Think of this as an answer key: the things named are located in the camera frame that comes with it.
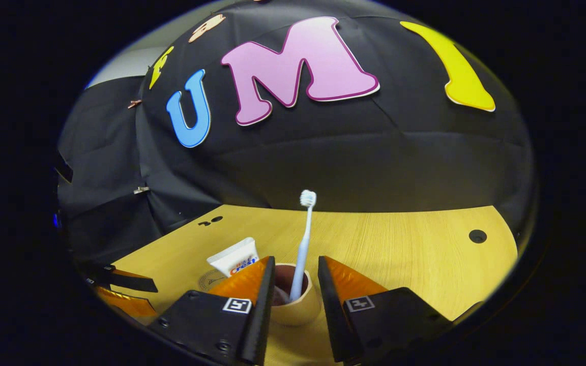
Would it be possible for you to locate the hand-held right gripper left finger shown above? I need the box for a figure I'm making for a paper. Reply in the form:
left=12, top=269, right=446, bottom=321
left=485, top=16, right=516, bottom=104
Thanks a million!
left=148, top=256, right=276, bottom=365

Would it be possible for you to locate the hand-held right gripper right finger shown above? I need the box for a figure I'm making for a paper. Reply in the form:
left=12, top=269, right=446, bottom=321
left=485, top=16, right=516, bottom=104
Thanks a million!
left=317, top=256, right=454, bottom=362

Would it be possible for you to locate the beige cup with wooden handle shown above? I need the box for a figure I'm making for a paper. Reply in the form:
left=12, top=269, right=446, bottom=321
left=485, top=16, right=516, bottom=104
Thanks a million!
left=272, top=263, right=323, bottom=326

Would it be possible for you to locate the round brown coaster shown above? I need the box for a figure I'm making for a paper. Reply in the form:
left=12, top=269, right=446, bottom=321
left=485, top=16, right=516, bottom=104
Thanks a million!
left=197, top=269, right=228, bottom=292

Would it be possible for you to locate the white toothpaste tube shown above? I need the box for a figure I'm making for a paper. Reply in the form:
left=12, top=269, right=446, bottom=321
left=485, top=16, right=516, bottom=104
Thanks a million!
left=207, top=237, right=260, bottom=278

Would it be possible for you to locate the light blue toothbrush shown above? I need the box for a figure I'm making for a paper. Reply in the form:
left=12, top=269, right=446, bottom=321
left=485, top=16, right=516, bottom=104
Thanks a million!
left=289, top=190, right=317, bottom=303

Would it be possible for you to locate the wooden desktop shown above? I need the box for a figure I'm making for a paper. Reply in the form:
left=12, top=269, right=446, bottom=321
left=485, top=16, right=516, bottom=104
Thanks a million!
left=112, top=204, right=519, bottom=366

